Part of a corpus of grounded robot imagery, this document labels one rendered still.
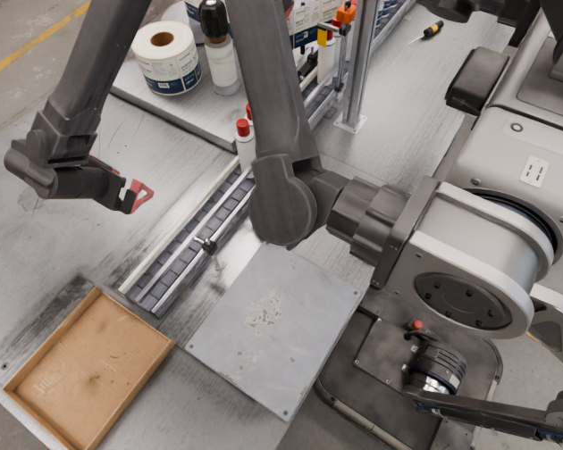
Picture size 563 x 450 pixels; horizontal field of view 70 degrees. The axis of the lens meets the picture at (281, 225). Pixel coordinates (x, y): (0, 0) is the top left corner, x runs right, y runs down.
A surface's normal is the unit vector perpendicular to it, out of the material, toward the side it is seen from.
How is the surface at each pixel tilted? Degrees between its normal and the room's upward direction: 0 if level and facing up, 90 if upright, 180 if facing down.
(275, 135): 40
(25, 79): 0
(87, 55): 51
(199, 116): 0
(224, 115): 0
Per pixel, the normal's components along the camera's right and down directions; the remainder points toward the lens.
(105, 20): -0.41, 0.28
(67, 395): -0.04, -0.51
